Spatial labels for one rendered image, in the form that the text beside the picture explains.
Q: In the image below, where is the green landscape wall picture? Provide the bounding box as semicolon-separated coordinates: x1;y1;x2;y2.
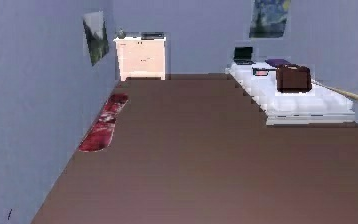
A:
82;11;110;67

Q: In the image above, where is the dark brown box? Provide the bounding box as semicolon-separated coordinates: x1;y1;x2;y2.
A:
275;64;313;94

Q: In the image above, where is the white bed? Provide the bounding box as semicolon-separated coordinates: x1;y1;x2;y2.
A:
225;60;357;127

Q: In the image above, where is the wooden baseball bat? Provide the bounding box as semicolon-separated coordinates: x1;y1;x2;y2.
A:
310;78;358;106

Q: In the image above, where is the black laptop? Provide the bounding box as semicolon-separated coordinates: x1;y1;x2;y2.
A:
233;46;256;66

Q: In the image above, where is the pale pink chest of drawers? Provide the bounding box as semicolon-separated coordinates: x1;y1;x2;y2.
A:
113;36;167;82

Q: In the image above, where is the blue starry wall picture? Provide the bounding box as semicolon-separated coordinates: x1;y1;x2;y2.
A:
248;0;292;39

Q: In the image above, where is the black flat device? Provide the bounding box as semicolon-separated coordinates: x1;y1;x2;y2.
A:
140;31;165;40

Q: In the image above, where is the red patterned floor cloth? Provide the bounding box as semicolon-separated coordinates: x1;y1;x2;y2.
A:
78;93;129;153

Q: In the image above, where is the small red and black book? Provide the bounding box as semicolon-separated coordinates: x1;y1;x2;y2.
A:
252;66;277;77

